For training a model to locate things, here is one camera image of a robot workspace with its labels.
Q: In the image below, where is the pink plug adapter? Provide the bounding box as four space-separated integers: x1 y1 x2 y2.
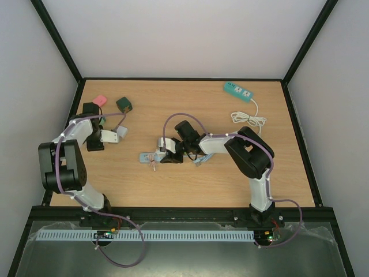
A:
92 95 107 107

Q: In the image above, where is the pink USB cable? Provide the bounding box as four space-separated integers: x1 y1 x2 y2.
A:
145 154 158 173

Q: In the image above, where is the light blue power strip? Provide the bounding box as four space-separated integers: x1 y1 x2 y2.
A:
139 151 165 164

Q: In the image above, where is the dark green cube socket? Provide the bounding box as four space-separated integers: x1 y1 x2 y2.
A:
116 97 133 114

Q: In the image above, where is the white power cord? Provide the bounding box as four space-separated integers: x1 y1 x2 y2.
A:
230 98 268 135

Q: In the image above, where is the teal power strip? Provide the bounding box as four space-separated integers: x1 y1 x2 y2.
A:
223 81 253 102

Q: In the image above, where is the light green cube plug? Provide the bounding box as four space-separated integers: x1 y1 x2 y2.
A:
99 117 106 125

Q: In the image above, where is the white cube socket adapter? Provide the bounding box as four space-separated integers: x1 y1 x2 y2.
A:
116 126 128 139

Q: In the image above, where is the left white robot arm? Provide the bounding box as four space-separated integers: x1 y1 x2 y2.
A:
38 102 111 214

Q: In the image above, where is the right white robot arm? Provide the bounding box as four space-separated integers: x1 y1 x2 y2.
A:
158 121 275 226

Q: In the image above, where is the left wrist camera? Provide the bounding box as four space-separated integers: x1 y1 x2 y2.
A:
100 129 119 144

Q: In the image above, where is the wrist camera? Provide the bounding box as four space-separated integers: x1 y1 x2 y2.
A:
100 129 119 144
157 137 176 154

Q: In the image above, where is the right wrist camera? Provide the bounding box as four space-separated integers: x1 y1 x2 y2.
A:
157 137 176 154

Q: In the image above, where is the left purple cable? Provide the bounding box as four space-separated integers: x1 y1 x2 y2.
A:
54 112 146 266

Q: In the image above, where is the black aluminium frame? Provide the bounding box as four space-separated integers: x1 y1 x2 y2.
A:
8 1 354 276

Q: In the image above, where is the slotted cable duct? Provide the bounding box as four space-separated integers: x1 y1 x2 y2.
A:
35 230 255 242

